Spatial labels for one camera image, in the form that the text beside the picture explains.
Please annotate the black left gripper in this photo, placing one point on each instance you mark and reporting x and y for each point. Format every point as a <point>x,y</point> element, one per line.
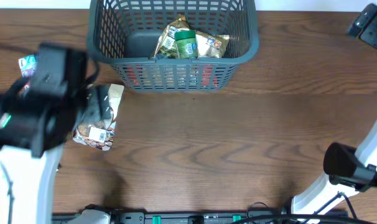
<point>105,105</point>

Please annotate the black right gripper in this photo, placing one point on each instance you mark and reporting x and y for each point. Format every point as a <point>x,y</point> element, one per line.
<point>370,35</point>

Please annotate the Kleenex tissue multipack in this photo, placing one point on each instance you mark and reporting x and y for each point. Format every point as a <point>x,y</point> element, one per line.
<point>28,65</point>

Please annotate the beige Pantree snack pouch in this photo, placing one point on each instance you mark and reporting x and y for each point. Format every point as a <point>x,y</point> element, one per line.
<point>100,133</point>

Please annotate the orange spaghetti packet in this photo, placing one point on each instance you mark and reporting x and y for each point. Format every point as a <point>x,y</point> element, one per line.
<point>168,77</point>

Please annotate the grey plastic slotted basket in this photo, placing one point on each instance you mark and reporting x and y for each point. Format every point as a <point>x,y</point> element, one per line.
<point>123,35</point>

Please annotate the green lid spice jar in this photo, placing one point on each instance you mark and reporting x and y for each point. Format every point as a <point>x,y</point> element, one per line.
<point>186,44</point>

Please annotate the gold foil food bag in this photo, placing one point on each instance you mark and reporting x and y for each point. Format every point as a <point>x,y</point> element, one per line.
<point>211,46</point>

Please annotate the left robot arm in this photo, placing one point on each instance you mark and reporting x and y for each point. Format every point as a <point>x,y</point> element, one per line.
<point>37,114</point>

